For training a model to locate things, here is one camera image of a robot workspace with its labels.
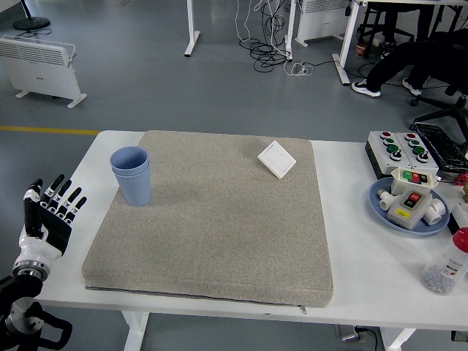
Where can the blue plate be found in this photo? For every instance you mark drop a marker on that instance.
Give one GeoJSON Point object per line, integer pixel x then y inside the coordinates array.
{"type": "Point", "coordinates": [387, 221]}

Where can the red small object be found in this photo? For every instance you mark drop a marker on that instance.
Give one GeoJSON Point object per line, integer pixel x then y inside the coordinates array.
{"type": "Point", "coordinates": [462, 179]}

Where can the white panel heater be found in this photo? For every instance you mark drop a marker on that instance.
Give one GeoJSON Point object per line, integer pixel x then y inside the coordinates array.
{"type": "Point", "coordinates": [40, 73]}
{"type": "Point", "coordinates": [321, 22]}

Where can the white table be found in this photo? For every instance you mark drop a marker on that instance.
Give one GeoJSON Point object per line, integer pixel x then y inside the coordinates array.
{"type": "Point", "coordinates": [365, 263]}

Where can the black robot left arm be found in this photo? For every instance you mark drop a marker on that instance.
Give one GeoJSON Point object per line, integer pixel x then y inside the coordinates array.
{"type": "Point", "coordinates": [18, 289]}

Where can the black fan stand base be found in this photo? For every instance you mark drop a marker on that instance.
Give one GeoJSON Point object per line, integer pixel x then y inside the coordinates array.
{"type": "Point", "coordinates": [32, 23]}

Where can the grey-brown cushion mat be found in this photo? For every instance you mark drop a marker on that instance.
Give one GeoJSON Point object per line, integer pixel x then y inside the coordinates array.
{"type": "Point", "coordinates": [226, 226]}

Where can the white switch with green red buttons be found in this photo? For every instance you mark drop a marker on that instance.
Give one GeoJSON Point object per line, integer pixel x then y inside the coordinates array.
{"type": "Point", "coordinates": [398, 184]}

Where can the black office chair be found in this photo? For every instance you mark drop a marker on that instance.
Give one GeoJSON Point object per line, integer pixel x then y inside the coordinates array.
{"type": "Point", "coordinates": [457, 109]}

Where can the blue ribbed plastic cup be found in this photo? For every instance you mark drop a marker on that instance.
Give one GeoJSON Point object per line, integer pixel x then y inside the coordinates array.
{"type": "Point", "coordinates": [133, 190]}
{"type": "Point", "coordinates": [128, 161]}

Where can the grey switch with yellow label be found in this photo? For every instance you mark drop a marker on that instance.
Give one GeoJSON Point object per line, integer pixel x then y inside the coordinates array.
{"type": "Point", "coordinates": [409, 215]}

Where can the white pipe fitting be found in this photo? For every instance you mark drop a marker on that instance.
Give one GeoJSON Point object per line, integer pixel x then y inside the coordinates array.
{"type": "Point", "coordinates": [385, 204]}
{"type": "Point", "coordinates": [437, 214]}

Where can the black keyboard tray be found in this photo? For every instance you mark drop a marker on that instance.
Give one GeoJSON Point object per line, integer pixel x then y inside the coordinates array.
{"type": "Point", "coordinates": [442, 146]}

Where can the white wall switch plate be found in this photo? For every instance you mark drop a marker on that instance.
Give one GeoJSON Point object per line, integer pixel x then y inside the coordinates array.
{"type": "Point", "coordinates": [276, 159]}

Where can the white push-button control box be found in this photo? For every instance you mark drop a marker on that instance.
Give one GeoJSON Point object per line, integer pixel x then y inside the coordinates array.
{"type": "Point", "coordinates": [428, 164]}
{"type": "Point", "coordinates": [380, 159]}

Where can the white desk leg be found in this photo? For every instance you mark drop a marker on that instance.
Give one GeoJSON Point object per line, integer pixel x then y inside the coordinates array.
{"type": "Point", "coordinates": [192, 36]}
{"type": "Point", "coordinates": [290, 36]}
{"type": "Point", "coordinates": [345, 44]}

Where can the brown can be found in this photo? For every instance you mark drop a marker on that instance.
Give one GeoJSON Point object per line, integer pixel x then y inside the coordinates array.
{"type": "Point", "coordinates": [362, 50]}

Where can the grey power strip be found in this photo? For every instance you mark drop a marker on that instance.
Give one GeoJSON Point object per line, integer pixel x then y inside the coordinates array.
{"type": "Point", "coordinates": [347, 332]}

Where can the clear jar with red lid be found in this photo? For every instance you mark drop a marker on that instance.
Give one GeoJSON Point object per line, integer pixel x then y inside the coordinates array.
{"type": "Point", "coordinates": [446, 263]}

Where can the seated person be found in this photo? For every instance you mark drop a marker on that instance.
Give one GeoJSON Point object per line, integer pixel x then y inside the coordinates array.
{"type": "Point", "coordinates": [395, 62]}
{"type": "Point", "coordinates": [388, 47]}

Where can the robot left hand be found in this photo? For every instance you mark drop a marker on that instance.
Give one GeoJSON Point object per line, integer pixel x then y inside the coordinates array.
{"type": "Point", "coordinates": [51, 230]}

